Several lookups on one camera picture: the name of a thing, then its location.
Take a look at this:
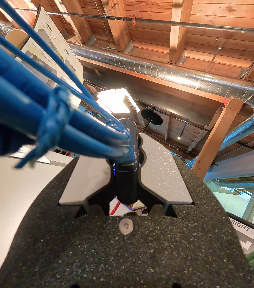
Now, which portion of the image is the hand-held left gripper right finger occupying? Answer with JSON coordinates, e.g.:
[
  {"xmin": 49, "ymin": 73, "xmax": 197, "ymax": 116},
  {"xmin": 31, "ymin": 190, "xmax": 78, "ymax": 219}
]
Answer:
[{"xmin": 137, "ymin": 132, "xmax": 194, "ymax": 206}]

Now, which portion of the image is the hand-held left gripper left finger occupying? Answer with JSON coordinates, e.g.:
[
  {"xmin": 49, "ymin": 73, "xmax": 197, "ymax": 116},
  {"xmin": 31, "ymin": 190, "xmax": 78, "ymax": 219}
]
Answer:
[{"xmin": 59, "ymin": 155, "xmax": 115, "ymax": 206}]

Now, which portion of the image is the black ethernet adapter hub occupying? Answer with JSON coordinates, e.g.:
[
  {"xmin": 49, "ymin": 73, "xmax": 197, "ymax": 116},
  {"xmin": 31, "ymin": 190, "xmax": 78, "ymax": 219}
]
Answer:
[{"xmin": 114, "ymin": 118, "xmax": 139, "ymax": 212}]

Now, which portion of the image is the red ethernet cable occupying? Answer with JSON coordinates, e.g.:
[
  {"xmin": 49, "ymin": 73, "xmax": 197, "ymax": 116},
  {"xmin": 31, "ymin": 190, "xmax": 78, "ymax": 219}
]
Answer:
[{"xmin": 109, "ymin": 198, "xmax": 122, "ymax": 216}]

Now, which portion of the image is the blue ethernet cable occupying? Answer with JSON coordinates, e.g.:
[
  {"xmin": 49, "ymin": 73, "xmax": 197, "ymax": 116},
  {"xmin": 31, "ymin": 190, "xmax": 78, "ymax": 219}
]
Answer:
[{"xmin": 0, "ymin": 0, "xmax": 135, "ymax": 169}]

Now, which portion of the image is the black disc lamp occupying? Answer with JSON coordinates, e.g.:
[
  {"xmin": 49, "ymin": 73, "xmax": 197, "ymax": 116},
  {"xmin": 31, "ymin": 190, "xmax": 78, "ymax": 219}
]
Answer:
[{"xmin": 141, "ymin": 107, "xmax": 164, "ymax": 134}]

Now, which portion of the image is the bright ceiling light panel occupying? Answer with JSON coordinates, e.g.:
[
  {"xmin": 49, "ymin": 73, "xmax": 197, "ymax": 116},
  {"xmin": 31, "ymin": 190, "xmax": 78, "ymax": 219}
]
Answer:
[{"xmin": 96, "ymin": 88, "xmax": 141, "ymax": 126}]

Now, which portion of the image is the instruction sheet on stand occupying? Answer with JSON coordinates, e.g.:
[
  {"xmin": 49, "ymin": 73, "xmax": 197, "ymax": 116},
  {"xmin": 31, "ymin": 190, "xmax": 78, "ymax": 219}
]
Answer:
[{"xmin": 4, "ymin": 6, "xmax": 85, "ymax": 93}]

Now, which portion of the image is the silver air duct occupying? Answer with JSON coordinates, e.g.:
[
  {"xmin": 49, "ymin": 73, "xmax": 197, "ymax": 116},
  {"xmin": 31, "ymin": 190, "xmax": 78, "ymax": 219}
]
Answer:
[{"xmin": 0, "ymin": 5, "xmax": 254, "ymax": 169}]

